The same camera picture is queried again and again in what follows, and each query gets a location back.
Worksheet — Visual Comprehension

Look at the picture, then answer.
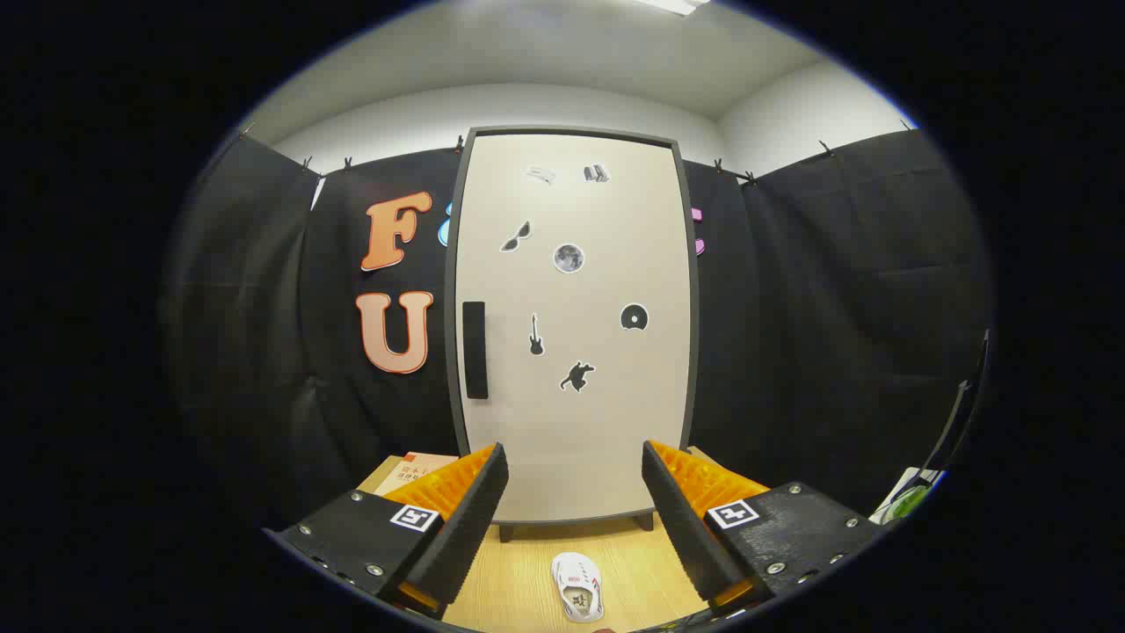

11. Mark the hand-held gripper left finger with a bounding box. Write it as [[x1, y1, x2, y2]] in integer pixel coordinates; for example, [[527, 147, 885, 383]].
[[264, 443, 510, 621]]

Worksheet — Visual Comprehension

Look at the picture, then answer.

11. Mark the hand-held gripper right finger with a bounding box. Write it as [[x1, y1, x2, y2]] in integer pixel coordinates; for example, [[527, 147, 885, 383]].
[[642, 440, 880, 614]]

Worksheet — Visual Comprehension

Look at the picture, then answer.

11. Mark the dark grey shoe cabinet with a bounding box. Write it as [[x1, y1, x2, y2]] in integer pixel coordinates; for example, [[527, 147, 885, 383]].
[[442, 126, 702, 542]]

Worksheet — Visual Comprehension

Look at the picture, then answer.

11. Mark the white sneaker shoe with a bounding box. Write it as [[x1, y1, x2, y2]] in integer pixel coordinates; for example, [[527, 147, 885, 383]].
[[551, 552, 605, 624]]

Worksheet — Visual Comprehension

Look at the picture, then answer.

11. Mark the white shoe cabinet door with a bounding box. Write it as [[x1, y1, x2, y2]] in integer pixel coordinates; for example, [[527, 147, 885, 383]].
[[453, 132, 691, 520]]

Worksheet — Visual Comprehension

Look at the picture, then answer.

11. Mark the black door handle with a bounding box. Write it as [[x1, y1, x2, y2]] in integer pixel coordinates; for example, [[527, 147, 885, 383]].
[[463, 302, 489, 400]]

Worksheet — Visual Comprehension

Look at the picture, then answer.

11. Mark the beige cover book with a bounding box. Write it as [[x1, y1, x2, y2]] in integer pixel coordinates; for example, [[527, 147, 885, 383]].
[[376, 452, 460, 496]]

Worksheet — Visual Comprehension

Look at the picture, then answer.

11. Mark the green object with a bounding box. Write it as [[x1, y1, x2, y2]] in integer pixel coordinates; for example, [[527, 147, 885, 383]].
[[883, 486, 930, 524]]

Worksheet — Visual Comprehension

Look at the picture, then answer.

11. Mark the black backdrop cloth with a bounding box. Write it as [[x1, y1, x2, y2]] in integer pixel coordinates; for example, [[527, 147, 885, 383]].
[[163, 127, 990, 528]]

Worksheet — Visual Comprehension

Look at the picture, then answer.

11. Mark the black curved stand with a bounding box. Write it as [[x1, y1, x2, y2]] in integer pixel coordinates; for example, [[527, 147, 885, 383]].
[[923, 330, 991, 476]]

